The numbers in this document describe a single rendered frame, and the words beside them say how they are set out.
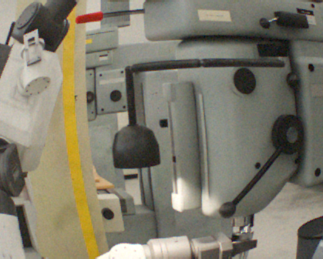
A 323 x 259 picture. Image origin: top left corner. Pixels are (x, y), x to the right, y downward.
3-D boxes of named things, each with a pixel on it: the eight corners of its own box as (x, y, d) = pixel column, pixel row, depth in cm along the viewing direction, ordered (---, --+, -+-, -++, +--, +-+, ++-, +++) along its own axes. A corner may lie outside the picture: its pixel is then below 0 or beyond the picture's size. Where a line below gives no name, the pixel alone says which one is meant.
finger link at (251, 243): (255, 249, 110) (227, 256, 109) (257, 236, 110) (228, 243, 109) (257, 250, 108) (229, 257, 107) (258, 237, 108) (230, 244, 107)
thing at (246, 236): (228, 230, 112) (222, 255, 112) (243, 234, 108) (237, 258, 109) (243, 227, 115) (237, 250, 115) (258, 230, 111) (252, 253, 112)
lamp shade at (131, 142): (105, 166, 101) (100, 126, 100) (140, 159, 105) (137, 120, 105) (132, 170, 95) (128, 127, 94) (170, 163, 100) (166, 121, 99)
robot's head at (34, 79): (20, 104, 113) (27, 79, 106) (15, 66, 117) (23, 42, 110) (45, 99, 116) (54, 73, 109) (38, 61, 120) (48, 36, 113)
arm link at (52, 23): (42, -11, 133) (14, 31, 131) (57, -11, 127) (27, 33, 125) (65, 4, 141) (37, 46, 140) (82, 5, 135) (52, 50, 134)
